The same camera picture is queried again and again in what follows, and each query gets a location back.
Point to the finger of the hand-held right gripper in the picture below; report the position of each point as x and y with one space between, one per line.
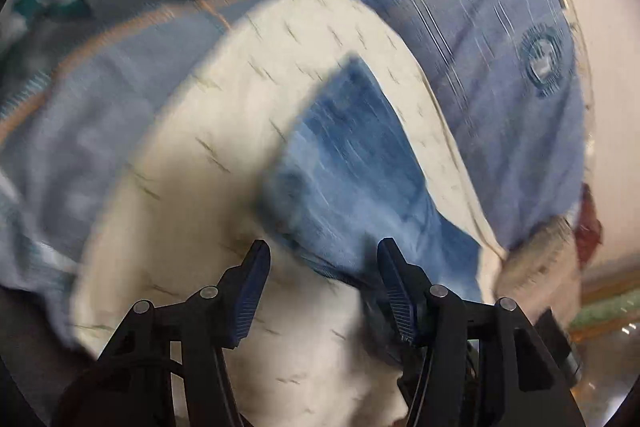
557 339

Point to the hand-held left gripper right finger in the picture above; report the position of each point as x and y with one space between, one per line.
400 297

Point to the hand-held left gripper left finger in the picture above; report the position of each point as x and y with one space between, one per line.
249 289

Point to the blue denim pants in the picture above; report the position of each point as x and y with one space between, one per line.
350 167

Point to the beige striped pillow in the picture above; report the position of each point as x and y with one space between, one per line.
540 257

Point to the cream leaf print bed sheet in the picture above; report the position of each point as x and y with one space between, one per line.
200 207

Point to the red-brown cloth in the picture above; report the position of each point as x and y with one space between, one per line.
589 227

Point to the dark grey cloth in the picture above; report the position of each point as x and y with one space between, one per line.
35 337

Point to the grey-blue star print quilt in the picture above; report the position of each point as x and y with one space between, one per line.
100 107

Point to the blue plaid pillow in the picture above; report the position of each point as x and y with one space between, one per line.
450 32

